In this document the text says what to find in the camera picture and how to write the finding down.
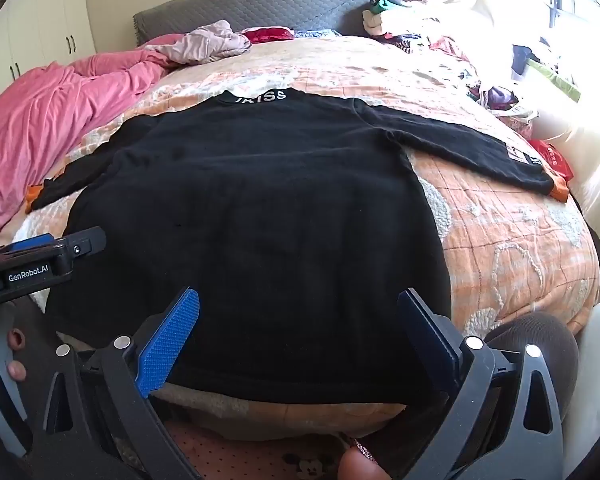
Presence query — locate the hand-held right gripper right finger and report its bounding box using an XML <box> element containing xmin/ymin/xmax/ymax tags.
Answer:
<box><xmin>395</xmin><ymin>288</ymin><xmax>567</xmax><ymax>480</ymax></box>

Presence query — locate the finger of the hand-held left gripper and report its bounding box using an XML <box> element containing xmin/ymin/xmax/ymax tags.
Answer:
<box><xmin>5</xmin><ymin>226</ymin><xmax>107</xmax><ymax>261</ymax></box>

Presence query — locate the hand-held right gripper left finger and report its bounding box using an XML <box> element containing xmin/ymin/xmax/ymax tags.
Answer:
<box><xmin>30</xmin><ymin>287</ymin><xmax>201</xmax><ymax>480</ymax></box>

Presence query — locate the black sweater with orange cuffs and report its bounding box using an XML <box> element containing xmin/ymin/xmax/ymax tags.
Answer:
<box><xmin>29</xmin><ymin>89</ymin><xmax>570</xmax><ymax>407</ymax></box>

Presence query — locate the white bag of clothes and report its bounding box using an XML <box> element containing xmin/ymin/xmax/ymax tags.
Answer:
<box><xmin>467</xmin><ymin>81</ymin><xmax>540</xmax><ymax>122</ymax></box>

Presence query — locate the pile of mixed clothes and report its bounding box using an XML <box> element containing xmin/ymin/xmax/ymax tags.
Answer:
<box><xmin>362</xmin><ymin>0</ymin><xmax>488</xmax><ymax>57</ymax></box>

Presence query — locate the person's left hand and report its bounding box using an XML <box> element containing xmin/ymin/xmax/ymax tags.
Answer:
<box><xmin>6</xmin><ymin>327</ymin><xmax>29</xmax><ymax>382</ymax></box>

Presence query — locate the person's right hand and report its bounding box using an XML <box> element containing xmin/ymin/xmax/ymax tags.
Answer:
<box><xmin>337</xmin><ymin>447</ymin><xmax>392</xmax><ymax>480</ymax></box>

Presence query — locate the pink blanket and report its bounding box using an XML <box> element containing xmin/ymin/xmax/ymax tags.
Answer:
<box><xmin>0</xmin><ymin>32</ymin><xmax>183</xmax><ymax>253</ymax></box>

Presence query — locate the orange patterned quilt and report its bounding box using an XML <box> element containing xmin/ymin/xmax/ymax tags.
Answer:
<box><xmin>0</xmin><ymin>35</ymin><xmax>600</xmax><ymax>443</ymax></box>

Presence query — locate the person's dotted pink clothing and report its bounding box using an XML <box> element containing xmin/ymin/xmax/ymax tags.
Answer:
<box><xmin>164</xmin><ymin>429</ymin><xmax>353</xmax><ymax>480</ymax></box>

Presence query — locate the cream wardrobe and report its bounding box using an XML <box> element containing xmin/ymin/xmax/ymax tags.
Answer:
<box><xmin>0</xmin><ymin>0</ymin><xmax>102</xmax><ymax>118</ymax></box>

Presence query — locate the red plastic bag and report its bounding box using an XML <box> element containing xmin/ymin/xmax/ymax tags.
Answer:
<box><xmin>527</xmin><ymin>139</ymin><xmax>576</xmax><ymax>182</ymax></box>

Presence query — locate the floral bag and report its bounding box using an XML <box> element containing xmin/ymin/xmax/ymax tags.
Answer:
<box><xmin>502</xmin><ymin>109</ymin><xmax>535</xmax><ymax>142</ymax></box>

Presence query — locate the pale mauve garment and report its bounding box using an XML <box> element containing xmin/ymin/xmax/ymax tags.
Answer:
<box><xmin>142</xmin><ymin>20</ymin><xmax>254</xmax><ymax>67</ymax></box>

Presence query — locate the red cloth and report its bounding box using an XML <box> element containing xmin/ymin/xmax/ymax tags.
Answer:
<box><xmin>240</xmin><ymin>27</ymin><xmax>296</xmax><ymax>47</ymax></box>

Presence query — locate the green strip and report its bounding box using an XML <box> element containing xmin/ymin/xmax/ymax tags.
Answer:
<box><xmin>526</xmin><ymin>57</ymin><xmax>582</xmax><ymax>102</ymax></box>

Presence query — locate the grey quilted headboard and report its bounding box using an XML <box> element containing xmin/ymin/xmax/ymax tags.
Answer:
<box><xmin>132</xmin><ymin>0</ymin><xmax>377</xmax><ymax>50</ymax></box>

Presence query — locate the dark hanging garment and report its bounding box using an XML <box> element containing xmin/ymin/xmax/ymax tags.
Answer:
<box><xmin>511</xmin><ymin>44</ymin><xmax>538</xmax><ymax>77</ymax></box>

